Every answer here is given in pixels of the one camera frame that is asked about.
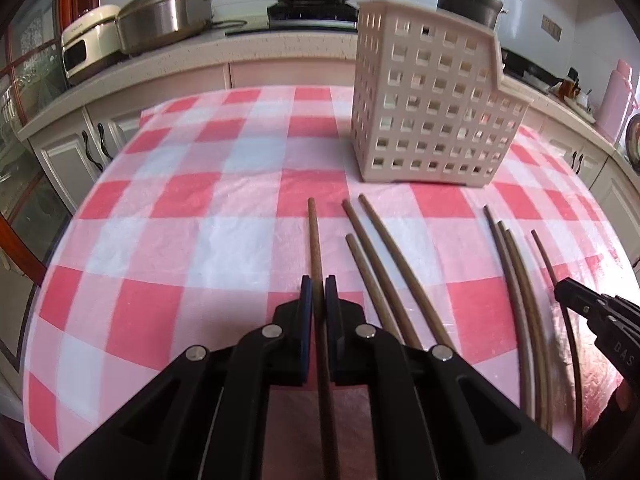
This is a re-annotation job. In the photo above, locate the tall black stock pot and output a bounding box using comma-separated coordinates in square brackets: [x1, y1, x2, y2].
[426, 0, 508, 28]

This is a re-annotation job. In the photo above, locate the black gas cooktop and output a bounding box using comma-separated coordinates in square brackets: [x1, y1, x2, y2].
[225, 0, 563, 88]

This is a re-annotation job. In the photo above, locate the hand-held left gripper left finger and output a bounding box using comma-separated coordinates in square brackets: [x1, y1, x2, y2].
[54, 275, 315, 480]

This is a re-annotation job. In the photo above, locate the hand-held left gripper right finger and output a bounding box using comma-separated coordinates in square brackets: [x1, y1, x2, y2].
[324, 275, 587, 480]

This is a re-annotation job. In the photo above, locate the white countertop cooker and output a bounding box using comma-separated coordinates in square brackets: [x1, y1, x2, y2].
[61, 4, 123, 86]

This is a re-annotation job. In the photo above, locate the black cabinet handle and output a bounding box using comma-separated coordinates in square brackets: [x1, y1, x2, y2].
[97, 124, 114, 162]
[81, 131, 99, 167]

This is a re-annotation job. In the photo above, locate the speckled kitchen countertop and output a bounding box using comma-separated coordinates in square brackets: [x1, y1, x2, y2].
[17, 27, 640, 161]

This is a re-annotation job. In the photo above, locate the round metal dish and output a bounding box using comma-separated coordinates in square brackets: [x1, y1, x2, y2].
[625, 112, 640, 173]

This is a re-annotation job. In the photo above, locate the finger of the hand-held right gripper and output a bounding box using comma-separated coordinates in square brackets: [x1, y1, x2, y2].
[580, 377, 640, 480]
[554, 279, 640, 376]

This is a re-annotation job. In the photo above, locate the white tea tray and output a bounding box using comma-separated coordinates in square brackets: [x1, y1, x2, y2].
[550, 91, 598, 123]

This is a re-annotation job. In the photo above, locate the white kitchen base cabinet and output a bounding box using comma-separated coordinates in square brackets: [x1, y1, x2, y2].
[30, 60, 640, 271]

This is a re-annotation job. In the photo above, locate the wooden glass display cabinet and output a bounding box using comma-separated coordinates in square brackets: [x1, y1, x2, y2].
[0, 0, 101, 281]

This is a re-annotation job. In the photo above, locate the beige plastic utensil basket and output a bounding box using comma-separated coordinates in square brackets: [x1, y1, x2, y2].
[350, 0, 531, 188]

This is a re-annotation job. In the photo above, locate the stainless steel rice cooker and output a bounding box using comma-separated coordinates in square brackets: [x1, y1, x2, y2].
[116, 0, 218, 56]

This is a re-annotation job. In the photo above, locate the red white checked tablecloth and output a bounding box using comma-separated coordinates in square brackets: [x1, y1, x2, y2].
[22, 85, 636, 480]

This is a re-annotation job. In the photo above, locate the pink thermos bottle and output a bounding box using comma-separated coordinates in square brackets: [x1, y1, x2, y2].
[595, 59, 640, 143]

